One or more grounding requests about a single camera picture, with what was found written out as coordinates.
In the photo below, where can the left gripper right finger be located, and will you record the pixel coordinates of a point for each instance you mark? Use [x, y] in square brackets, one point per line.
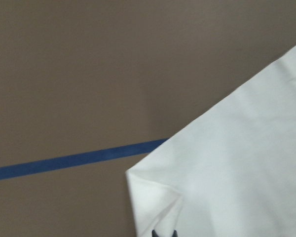
[174, 234]

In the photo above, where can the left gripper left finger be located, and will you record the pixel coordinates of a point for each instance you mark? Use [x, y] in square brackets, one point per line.
[154, 234]

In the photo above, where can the white long-sleeve printed shirt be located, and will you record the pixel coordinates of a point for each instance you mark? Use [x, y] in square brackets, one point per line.
[229, 173]

